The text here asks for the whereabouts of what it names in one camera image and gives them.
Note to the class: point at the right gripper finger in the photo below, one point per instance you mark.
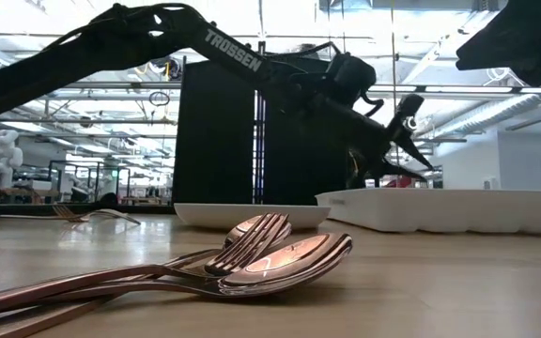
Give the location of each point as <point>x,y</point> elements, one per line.
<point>491,51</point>

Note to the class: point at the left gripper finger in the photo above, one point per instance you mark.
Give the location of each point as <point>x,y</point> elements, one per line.
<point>406,145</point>
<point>392,170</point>

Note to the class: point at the rose gold spoon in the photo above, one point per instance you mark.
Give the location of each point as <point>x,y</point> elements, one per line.
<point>237,232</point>
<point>289,263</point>

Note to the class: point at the rose gold fork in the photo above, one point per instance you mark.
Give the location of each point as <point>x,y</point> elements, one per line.
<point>247,244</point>
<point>113,214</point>

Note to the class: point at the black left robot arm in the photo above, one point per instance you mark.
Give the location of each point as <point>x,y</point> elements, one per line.
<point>111,42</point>

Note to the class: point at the red object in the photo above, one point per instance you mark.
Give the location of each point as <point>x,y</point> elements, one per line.
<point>404,183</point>

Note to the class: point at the black cabinet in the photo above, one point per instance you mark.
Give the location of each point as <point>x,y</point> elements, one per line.
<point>362,184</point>

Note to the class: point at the white cutlery tray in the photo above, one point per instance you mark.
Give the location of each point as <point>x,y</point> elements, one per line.
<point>439,211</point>

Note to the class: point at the black divider panel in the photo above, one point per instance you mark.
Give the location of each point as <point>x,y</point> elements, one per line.
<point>280,164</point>
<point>214,141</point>

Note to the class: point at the thin vertical pole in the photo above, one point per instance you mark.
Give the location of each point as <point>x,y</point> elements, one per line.
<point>394,56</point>

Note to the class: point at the white round plate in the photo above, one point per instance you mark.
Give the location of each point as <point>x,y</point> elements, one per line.
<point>251,216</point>

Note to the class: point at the wooden workbench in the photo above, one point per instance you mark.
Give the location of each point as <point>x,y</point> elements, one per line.
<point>26,192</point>

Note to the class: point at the rose gold knife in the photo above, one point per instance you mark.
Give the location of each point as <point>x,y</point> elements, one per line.
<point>40,323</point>

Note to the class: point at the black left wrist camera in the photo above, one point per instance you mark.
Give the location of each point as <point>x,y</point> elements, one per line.
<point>406,115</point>

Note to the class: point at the metal divider post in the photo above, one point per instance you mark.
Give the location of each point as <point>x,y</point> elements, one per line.
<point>259,141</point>

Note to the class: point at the black ceiling camera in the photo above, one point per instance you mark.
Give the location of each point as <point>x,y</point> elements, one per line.
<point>172,68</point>

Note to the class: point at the black metal frame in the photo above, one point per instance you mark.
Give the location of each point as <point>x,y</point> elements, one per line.
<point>87,162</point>

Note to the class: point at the black table frame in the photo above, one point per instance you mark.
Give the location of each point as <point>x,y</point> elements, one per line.
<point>17,210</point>

